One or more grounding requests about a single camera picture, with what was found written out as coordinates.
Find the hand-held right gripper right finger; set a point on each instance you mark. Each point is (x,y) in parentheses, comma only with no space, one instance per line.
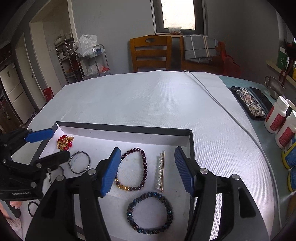
(183,171)

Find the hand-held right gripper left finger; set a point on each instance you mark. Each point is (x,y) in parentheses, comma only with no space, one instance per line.
(111,171)

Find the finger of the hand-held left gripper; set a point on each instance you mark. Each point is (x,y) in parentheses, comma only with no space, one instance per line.
(53,158)
(39,135)

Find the red bead gold ornament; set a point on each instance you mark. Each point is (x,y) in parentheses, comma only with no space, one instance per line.
(69,145)

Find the pearl hair clip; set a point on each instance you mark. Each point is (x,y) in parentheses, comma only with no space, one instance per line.
(159,171)

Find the silver bangle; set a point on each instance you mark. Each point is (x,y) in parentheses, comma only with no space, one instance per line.
(79,152)

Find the dark grey shallow box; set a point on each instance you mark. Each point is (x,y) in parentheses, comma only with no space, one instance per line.
(138,135)

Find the person's left hand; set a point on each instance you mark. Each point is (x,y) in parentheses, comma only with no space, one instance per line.
(16,204)

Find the red box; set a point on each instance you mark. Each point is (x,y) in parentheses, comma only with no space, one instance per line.
(47,94)

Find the white refrigerator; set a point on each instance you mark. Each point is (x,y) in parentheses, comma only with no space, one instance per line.
(11,85)

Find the white textured mat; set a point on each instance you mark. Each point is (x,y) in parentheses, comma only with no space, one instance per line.
(161,99)

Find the metal storage rack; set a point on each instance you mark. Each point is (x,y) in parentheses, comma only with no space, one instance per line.
(62,55)

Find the phone with patterned case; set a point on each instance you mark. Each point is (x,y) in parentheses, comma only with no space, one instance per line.
(249,102)

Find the white plastic bag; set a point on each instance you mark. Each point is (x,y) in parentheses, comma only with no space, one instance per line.
(86,45)

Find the small steel cart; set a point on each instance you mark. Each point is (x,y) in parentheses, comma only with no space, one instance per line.
(99,49)

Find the white bottle red label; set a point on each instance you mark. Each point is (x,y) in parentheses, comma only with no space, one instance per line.
(285,133)
(275,118)

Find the wooden chair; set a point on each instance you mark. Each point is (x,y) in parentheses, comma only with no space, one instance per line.
(203,67)
(150,49)

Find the dark phone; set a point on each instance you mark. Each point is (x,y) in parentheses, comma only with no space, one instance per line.
(263,98)

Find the red cloth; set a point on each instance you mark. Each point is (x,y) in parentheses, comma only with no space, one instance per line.
(231,64)

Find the steel pot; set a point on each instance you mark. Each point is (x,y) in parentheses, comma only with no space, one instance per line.
(275,89)

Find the folded grey checked cloth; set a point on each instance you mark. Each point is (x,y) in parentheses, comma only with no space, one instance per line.
(198,47)

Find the green box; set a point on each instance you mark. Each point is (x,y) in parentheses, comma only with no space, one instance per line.
(282,59)

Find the window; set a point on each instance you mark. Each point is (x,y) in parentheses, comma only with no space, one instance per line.
(178,14)

